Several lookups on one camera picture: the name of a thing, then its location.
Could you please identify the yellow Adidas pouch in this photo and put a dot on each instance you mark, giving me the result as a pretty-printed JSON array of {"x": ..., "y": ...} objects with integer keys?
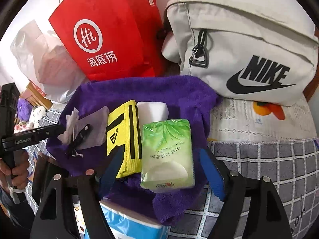
[{"x": 123, "y": 130}]

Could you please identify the purple plush toy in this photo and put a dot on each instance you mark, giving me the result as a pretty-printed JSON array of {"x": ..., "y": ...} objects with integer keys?
[{"x": 24, "y": 109}]

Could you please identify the green tissue packet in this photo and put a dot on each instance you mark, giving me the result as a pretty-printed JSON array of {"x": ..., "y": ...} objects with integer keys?
[{"x": 167, "y": 159}]

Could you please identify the purple fleece towel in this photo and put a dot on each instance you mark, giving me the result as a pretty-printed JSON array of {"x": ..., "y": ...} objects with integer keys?
[{"x": 186, "y": 98}]

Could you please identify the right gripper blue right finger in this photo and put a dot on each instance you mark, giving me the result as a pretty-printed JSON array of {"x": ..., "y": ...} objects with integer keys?
[{"x": 212, "y": 174}]

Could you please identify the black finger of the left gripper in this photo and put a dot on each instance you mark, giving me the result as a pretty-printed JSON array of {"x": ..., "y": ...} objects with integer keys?
[{"x": 47, "y": 131}]

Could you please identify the grey checkered bed sheet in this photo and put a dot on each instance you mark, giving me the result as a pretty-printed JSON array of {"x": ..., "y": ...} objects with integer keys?
[{"x": 270, "y": 172}]

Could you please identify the wooden bed headboard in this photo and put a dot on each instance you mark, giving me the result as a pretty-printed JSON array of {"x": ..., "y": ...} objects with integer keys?
[{"x": 35, "y": 96}]

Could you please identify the brown wooden door frame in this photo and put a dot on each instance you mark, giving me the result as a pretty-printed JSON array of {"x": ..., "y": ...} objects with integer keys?
[{"x": 312, "y": 86}]

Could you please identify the white plastic Miniso bag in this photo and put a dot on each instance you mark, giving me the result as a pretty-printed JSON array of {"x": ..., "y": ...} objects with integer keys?
[{"x": 45, "y": 61}]

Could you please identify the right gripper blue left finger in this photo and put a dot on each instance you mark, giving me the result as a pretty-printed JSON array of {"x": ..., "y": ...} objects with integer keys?
[{"x": 110, "y": 169}]

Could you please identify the beige Nike waist bag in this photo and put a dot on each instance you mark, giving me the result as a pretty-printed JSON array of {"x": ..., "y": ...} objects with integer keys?
[{"x": 240, "y": 50}]

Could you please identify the red paper shopping bag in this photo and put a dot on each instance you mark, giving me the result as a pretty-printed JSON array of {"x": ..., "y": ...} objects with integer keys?
[{"x": 111, "y": 39}]

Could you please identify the person's left hand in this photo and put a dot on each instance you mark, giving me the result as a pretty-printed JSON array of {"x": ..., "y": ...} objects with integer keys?
[{"x": 20, "y": 172}]

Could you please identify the white sponge block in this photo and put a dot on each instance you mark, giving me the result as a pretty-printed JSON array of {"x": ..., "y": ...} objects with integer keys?
[{"x": 149, "y": 112}]

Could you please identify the dark green tea box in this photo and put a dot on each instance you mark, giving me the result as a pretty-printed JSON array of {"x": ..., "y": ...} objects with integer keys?
[{"x": 45, "y": 169}]

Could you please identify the blue tissue pack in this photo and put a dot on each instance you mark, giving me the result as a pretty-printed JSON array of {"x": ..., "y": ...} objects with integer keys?
[{"x": 126, "y": 223}]

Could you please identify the white spotted pillow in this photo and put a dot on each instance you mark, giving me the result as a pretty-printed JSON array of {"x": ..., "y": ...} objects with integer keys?
[{"x": 35, "y": 116}]

